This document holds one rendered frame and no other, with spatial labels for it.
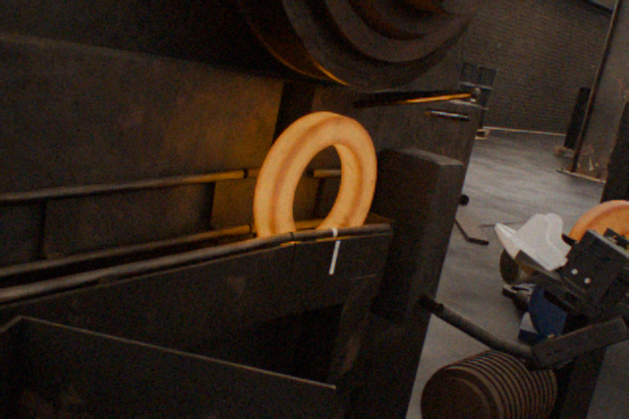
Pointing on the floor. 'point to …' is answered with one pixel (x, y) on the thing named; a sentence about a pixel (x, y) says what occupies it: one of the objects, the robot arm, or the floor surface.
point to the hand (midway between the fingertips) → (501, 237)
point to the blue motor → (541, 317)
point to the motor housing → (487, 389)
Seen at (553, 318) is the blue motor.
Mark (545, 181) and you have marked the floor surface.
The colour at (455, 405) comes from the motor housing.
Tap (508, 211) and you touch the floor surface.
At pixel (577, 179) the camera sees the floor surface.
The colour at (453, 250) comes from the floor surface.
